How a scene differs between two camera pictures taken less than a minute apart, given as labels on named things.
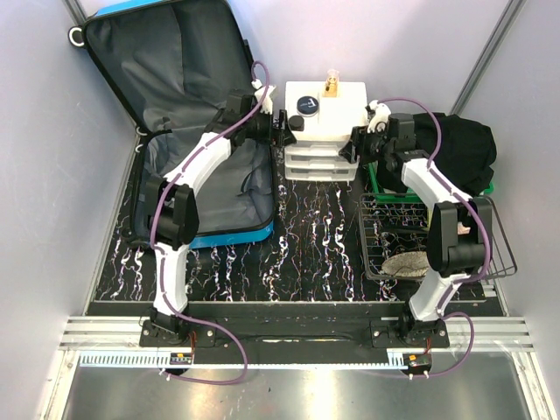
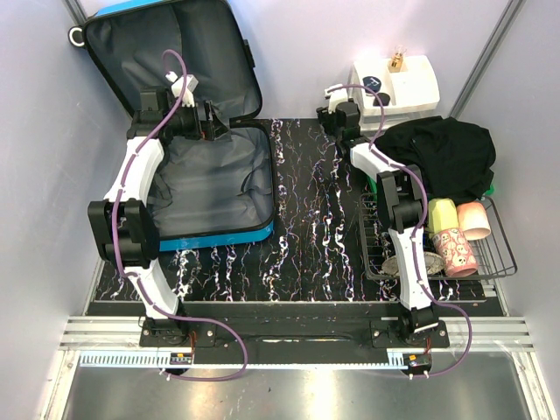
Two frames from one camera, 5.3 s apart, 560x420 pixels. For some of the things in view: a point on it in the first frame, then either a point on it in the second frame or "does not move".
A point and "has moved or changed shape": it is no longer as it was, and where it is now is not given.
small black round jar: x=297 y=122 has moved or changed shape
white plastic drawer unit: x=328 y=124 to x=386 y=96
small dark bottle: x=331 y=85 to x=396 y=60
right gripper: x=359 y=148 to x=325 y=118
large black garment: x=465 y=157 does not move
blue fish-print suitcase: x=173 y=66 does not move
